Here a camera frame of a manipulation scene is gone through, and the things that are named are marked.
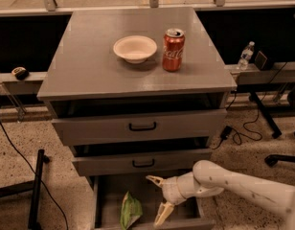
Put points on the black power adapter with cable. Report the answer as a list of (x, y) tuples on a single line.
[(236, 136)]

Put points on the small black box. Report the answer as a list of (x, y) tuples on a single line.
[(262, 61)]

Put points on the grey bottom drawer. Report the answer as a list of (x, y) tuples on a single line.
[(109, 191)]

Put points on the grey drawer cabinet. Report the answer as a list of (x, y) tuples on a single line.
[(87, 79)]

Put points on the black metal stand left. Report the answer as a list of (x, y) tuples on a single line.
[(34, 186)]

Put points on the tape measure on ledge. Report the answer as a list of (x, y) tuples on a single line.
[(20, 73)]

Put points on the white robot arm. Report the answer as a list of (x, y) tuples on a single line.
[(209, 179)]

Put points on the green rice chip bag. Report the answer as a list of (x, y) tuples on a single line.
[(131, 211)]

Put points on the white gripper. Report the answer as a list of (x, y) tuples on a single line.
[(170, 190)]

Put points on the white paper bowl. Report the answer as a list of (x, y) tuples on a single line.
[(135, 49)]

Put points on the grey top drawer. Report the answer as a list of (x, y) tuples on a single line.
[(138, 127)]

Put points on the red cola can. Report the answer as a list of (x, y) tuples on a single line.
[(174, 40)]

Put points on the black table leg right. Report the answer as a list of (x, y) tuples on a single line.
[(276, 131)]

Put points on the grey drawer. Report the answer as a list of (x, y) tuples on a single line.
[(139, 162), (138, 127), (109, 191)]

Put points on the clear plastic water bottle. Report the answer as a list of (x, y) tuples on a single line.
[(246, 55)]

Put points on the grey middle drawer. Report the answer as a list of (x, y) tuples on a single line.
[(139, 162)]

